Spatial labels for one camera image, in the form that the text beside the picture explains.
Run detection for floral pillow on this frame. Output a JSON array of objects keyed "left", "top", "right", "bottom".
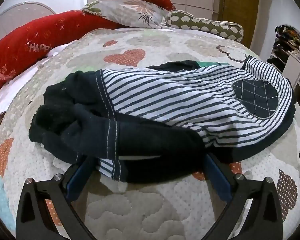
[{"left": 81, "top": 0, "right": 170, "bottom": 29}]

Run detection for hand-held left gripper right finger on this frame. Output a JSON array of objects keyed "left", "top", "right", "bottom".
[{"left": 202, "top": 153, "right": 283, "bottom": 240}]

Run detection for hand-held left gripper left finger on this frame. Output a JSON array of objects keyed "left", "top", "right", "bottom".
[{"left": 16, "top": 156, "right": 97, "bottom": 240}]

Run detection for green patterned bolster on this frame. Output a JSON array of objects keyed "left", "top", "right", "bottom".
[{"left": 165, "top": 9, "right": 244, "bottom": 42}]

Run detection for navy striped pants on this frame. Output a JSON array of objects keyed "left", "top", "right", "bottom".
[{"left": 29, "top": 56, "right": 297, "bottom": 183}]

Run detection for white bed sheet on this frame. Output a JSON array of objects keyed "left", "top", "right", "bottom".
[{"left": 0, "top": 44, "right": 73, "bottom": 130}]

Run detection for white rounded headboard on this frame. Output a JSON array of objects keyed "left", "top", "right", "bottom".
[{"left": 0, "top": 2, "right": 57, "bottom": 49}]

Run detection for wooden door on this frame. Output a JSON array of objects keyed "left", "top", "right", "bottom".
[{"left": 219, "top": 0, "right": 260, "bottom": 43}]

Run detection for heart pattern quilt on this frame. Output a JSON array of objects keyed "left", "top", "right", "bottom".
[{"left": 0, "top": 27, "right": 300, "bottom": 240}]

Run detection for cluttered shelf unit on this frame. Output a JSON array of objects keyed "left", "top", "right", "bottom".
[{"left": 266, "top": 25, "right": 300, "bottom": 100}]

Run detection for long red pillow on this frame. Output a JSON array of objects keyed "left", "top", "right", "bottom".
[{"left": 0, "top": 11, "right": 121, "bottom": 94}]

